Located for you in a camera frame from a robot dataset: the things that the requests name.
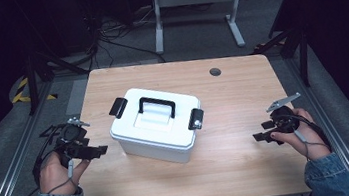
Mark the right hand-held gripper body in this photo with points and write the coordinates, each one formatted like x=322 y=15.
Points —
x=284 y=118

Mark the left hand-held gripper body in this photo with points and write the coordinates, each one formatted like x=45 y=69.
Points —
x=70 y=135

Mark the person's right hand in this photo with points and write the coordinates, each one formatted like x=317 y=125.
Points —
x=308 y=138

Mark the person's left hand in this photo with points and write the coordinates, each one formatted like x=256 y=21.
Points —
x=56 y=178

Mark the yellow black hazard tape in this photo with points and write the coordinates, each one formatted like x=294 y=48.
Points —
x=22 y=94

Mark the black tripod stand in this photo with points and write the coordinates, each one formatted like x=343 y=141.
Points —
x=293 y=43
x=40 y=72

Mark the dark round table grommet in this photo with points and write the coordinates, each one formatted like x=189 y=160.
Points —
x=215 y=72

